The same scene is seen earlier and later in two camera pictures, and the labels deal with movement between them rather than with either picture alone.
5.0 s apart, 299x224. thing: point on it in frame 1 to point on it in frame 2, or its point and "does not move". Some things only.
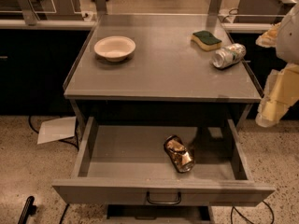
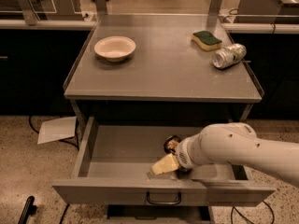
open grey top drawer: [129, 164] does not move
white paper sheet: [57, 129] does not move
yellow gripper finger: [268, 38] to [165, 147]
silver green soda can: [228, 55] does not move
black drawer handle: [163, 203] does not move
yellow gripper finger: [282, 91] to [166, 164]
